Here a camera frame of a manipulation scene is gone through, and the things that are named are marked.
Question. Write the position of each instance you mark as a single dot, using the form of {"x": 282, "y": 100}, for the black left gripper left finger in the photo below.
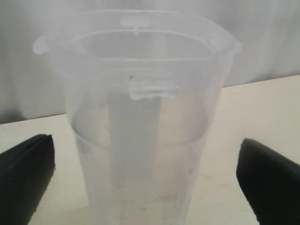
{"x": 25, "y": 173}

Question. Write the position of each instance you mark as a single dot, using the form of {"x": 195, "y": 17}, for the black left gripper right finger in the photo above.
{"x": 270, "y": 183}

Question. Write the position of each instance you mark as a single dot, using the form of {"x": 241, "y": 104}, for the clear plastic measuring container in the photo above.
{"x": 141, "y": 88}

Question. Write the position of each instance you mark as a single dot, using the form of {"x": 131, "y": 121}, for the white backdrop curtain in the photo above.
{"x": 269, "y": 31}

